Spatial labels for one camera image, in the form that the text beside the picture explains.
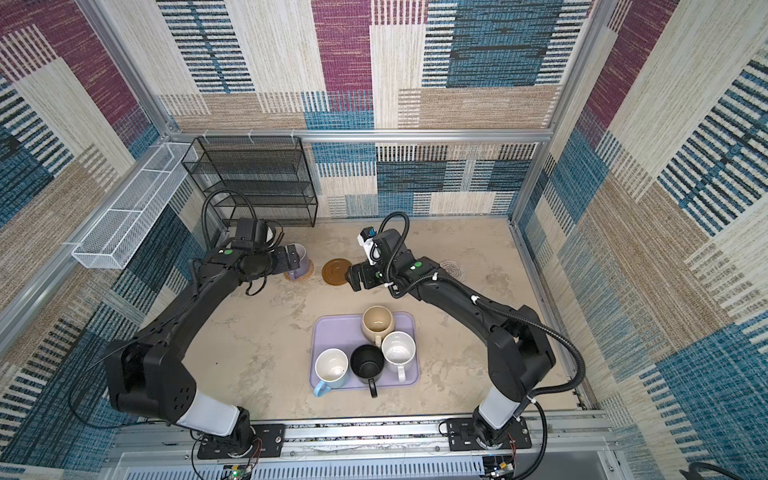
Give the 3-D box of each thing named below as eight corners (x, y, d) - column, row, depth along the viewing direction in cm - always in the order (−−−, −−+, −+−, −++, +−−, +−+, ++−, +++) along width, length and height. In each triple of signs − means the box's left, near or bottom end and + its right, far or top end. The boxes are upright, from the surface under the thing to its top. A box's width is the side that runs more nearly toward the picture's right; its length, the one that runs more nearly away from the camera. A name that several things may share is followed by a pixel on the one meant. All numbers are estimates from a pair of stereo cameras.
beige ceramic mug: (362, 353, 88) (361, 342, 82) (364, 317, 95) (363, 305, 89) (393, 352, 88) (393, 342, 82) (393, 317, 95) (393, 305, 89)
